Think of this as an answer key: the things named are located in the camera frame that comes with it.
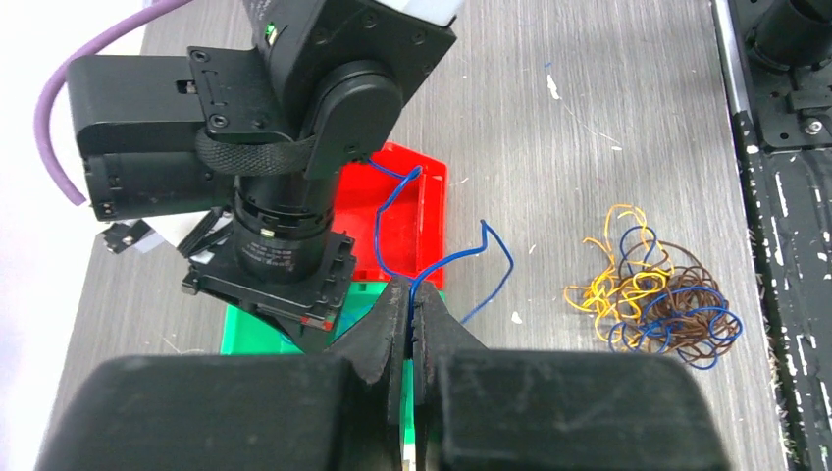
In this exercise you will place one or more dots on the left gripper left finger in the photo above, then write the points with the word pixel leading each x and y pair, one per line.
pixel 155 412

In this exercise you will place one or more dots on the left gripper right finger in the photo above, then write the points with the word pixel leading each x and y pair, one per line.
pixel 479 408

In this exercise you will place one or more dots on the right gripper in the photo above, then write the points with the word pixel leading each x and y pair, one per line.
pixel 254 279

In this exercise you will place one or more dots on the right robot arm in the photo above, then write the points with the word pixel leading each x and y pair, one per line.
pixel 263 133

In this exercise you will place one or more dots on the green plastic bin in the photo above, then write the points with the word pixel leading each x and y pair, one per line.
pixel 273 331

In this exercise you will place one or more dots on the red plastic bin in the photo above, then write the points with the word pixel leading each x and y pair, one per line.
pixel 394 209

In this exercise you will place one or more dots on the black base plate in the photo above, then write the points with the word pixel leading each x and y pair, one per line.
pixel 776 59

